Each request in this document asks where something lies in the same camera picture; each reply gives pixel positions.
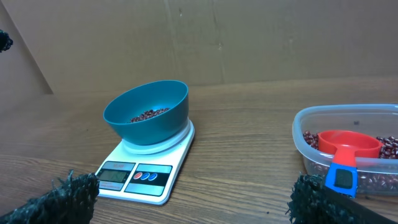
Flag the red scoop with blue handle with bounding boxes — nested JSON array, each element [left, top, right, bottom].
[[318, 129, 383, 198]]

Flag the teal plastic bowl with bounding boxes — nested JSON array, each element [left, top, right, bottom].
[[103, 80, 189, 145]]

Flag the clear plastic container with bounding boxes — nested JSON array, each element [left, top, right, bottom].
[[292, 104, 397, 196]]

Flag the white digital kitchen scale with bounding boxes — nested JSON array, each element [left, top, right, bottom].
[[96, 119, 195, 205]]

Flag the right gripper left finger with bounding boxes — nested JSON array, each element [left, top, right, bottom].
[[1, 170, 100, 224]]

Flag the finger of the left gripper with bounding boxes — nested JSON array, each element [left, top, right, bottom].
[[0, 30, 13, 52]]

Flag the red adzuki beans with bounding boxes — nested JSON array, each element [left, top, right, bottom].
[[130, 108, 397, 191]]

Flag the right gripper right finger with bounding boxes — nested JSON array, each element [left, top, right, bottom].
[[286, 174, 395, 224]]

